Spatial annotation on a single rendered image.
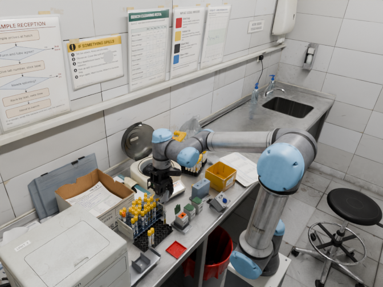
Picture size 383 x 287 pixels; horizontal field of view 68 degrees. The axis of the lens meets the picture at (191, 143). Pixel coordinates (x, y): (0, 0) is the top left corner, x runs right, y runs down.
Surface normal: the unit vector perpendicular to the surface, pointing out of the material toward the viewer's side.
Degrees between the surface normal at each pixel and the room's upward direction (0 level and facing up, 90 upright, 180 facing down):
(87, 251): 0
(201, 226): 0
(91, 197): 1
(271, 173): 83
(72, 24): 90
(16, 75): 94
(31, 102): 92
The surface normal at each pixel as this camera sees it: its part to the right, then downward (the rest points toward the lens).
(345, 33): -0.61, 0.37
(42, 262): 0.06, -0.86
